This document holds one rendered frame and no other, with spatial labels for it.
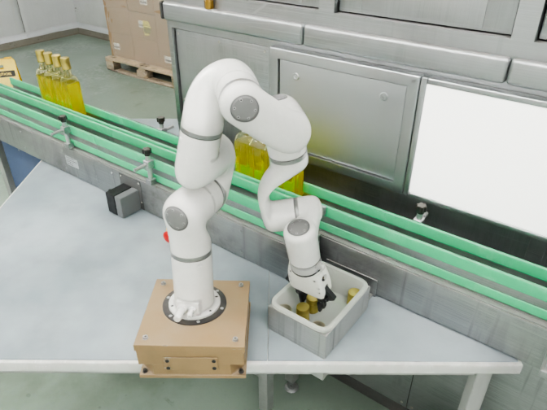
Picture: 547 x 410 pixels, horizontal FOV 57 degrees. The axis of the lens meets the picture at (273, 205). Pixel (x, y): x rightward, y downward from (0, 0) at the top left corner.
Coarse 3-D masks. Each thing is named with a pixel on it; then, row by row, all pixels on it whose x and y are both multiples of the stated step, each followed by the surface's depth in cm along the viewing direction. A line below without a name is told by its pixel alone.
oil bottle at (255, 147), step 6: (252, 138) 148; (252, 144) 148; (258, 144) 146; (264, 144) 146; (252, 150) 149; (258, 150) 147; (252, 156) 150; (258, 156) 148; (252, 162) 151; (258, 162) 149; (252, 168) 152; (258, 168) 150; (252, 174) 153; (258, 174) 152
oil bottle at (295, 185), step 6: (300, 174) 145; (288, 180) 144; (294, 180) 144; (300, 180) 146; (282, 186) 147; (288, 186) 145; (294, 186) 145; (300, 186) 148; (294, 192) 146; (300, 192) 149
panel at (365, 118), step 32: (288, 64) 146; (320, 64) 139; (352, 64) 133; (320, 96) 144; (352, 96) 138; (384, 96) 132; (416, 96) 126; (512, 96) 112; (320, 128) 149; (352, 128) 142; (384, 128) 136; (416, 128) 130; (320, 160) 154; (352, 160) 147; (384, 160) 140
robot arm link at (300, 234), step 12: (300, 204) 115; (312, 204) 114; (300, 216) 113; (312, 216) 112; (288, 228) 110; (300, 228) 110; (312, 228) 110; (288, 240) 109; (300, 240) 108; (312, 240) 109; (288, 252) 114; (300, 252) 111; (312, 252) 112; (300, 264) 114; (312, 264) 114
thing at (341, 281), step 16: (336, 272) 135; (288, 288) 129; (336, 288) 137; (272, 304) 124; (288, 304) 131; (336, 304) 134; (352, 304) 124; (304, 320) 119; (320, 320) 129; (336, 320) 119
